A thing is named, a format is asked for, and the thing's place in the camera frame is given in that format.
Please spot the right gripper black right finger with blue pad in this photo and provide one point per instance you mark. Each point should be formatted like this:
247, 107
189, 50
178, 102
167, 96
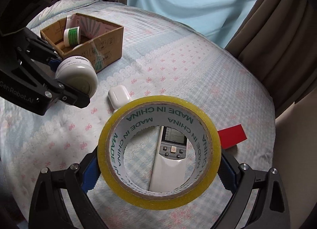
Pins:
270, 209

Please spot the brown cardboard box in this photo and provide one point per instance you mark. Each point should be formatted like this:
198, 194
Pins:
100, 40

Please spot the green label jar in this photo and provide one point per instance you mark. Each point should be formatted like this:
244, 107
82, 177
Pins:
72, 36

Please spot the white cream jar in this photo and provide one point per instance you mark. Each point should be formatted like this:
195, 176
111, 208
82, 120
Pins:
78, 72

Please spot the white earbuds case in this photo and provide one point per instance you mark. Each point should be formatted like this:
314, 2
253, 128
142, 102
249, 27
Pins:
118, 96

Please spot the brown right curtain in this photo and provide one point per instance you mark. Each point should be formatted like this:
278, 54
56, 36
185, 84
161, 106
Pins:
277, 44

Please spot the red and white carton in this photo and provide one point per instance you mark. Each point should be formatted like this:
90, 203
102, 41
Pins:
231, 136

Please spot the white remote control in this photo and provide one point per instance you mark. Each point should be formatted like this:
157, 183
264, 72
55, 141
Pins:
170, 161

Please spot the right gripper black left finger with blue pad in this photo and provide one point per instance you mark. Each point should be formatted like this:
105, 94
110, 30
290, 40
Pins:
48, 209

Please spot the checked floral bed sheet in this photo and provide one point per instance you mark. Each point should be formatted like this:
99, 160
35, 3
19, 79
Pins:
159, 57

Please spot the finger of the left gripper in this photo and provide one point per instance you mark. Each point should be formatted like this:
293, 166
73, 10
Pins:
43, 92
41, 51

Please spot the yellow packing tape roll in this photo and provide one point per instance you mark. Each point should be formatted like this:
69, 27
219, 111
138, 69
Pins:
187, 155

